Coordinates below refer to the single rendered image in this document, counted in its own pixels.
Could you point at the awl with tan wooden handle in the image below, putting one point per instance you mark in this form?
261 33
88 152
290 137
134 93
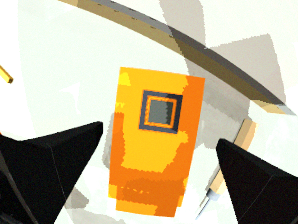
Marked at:
243 140

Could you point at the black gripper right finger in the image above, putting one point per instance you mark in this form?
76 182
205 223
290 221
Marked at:
260 192

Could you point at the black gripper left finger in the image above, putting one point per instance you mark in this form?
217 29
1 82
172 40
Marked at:
44 170

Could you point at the white panel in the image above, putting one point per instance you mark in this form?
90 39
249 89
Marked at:
252 45

